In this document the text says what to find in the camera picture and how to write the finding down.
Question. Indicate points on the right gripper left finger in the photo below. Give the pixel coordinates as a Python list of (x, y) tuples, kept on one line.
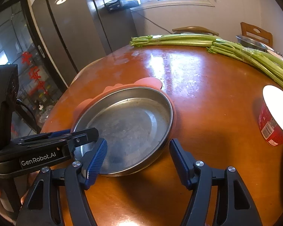
[(42, 204)]

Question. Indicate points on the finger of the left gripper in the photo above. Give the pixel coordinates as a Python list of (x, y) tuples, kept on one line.
[(64, 141)]

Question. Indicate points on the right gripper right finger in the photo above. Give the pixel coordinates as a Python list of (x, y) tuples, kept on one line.
[(234, 205)]

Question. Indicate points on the steel pan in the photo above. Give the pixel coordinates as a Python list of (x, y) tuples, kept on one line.
[(136, 131)]

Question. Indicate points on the pink chicken-shaped plate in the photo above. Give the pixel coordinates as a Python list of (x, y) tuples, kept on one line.
[(121, 92)]

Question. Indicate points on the large red paper bowl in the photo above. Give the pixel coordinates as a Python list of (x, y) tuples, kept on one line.
[(271, 115)]

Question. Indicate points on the left hand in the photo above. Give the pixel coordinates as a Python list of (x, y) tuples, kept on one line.
[(0, 192)]

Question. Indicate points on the grey refrigerator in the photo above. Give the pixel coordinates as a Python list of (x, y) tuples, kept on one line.
[(79, 32)]

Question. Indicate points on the right celery bunch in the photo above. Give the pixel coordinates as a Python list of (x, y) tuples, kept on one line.
[(265, 62)]

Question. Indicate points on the celery bunch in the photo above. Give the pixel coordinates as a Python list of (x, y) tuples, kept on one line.
[(190, 40), (265, 62)]

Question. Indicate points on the left celery bunch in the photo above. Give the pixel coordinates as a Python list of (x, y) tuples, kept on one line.
[(190, 40)]

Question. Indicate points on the curved-back wooden chair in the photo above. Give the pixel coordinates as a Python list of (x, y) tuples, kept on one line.
[(195, 30)]

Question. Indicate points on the far steel pot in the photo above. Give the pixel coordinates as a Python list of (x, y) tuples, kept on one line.
[(251, 43)]

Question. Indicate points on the wooden chair with cutout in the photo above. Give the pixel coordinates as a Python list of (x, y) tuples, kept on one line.
[(256, 33)]

